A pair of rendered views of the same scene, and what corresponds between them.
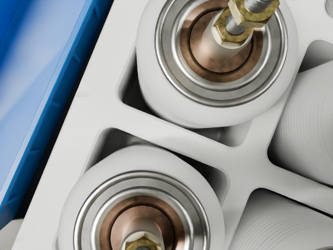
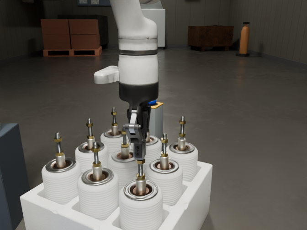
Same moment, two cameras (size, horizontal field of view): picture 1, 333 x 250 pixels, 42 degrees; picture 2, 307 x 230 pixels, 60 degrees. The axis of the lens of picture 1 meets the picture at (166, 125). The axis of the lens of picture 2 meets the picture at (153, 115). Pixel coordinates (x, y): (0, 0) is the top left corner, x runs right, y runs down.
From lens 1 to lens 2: 0.52 m
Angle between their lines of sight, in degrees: 68
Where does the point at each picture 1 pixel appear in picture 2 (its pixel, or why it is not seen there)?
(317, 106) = (118, 170)
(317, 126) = (123, 169)
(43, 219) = not seen: outside the picture
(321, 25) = not seen: hidden behind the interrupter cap
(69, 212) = (131, 202)
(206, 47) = (98, 175)
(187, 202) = (134, 182)
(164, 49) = (95, 183)
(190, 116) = (113, 183)
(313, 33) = not seen: hidden behind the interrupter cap
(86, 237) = (138, 197)
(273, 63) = (106, 169)
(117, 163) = (121, 194)
